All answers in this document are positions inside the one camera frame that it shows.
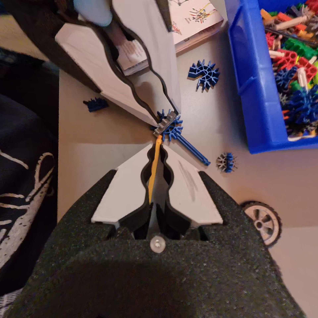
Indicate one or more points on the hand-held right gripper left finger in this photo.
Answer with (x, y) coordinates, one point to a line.
(119, 196)

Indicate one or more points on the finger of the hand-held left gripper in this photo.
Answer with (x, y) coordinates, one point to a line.
(154, 49)
(94, 64)

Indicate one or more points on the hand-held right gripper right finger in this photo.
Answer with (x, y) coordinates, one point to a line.
(191, 196)

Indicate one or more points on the yellow plastic rod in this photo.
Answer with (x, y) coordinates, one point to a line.
(154, 171)

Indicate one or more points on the blue double snowflake connector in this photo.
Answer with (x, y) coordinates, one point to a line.
(203, 74)

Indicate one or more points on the grey snowflake connector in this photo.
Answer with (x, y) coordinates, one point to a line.
(165, 123)

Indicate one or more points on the blue plastic bin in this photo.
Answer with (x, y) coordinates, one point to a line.
(251, 99)

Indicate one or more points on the blue connector with black peg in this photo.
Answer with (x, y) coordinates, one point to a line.
(95, 104)

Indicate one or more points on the grey and blue connector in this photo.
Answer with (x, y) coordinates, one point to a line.
(226, 162)

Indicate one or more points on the toy instruction booklet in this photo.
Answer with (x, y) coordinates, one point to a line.
(198, 22)

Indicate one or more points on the grey toy wheel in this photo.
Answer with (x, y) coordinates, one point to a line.
(263, 223)

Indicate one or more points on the person's black printed shirt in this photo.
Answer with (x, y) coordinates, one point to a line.
(22, 124)

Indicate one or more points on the pile of colourful construction pieces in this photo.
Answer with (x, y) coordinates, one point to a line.
(295, 62)

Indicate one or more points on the person's plaid overshirt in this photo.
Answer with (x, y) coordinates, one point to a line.
(6, 303)

